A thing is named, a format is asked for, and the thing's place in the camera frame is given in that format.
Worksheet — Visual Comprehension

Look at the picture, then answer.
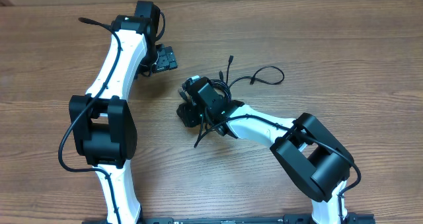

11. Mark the black usb cable white plug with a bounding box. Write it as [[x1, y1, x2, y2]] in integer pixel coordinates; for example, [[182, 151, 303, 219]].
[[211, 65, 286, 101]]

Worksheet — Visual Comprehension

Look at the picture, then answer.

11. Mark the black usb cable silver plug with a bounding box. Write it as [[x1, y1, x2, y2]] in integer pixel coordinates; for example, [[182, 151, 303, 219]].
[[178, 55, 234, 102]]

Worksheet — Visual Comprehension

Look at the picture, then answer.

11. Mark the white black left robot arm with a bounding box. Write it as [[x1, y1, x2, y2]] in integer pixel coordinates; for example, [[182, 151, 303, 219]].
[[58, 1, 178, 223]]

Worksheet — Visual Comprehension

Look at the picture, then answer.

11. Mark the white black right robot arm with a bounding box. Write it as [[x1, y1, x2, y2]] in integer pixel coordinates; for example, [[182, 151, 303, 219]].
[[176, 100, 357, 223]]

